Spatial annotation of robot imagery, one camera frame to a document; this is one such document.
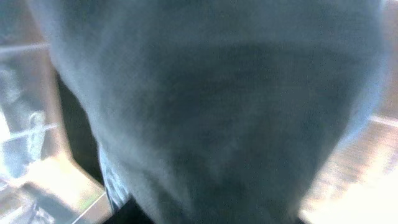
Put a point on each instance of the large black garment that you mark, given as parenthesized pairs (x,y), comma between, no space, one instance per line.
(85,151)

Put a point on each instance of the blue shirt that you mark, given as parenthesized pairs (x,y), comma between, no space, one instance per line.
(216,111)

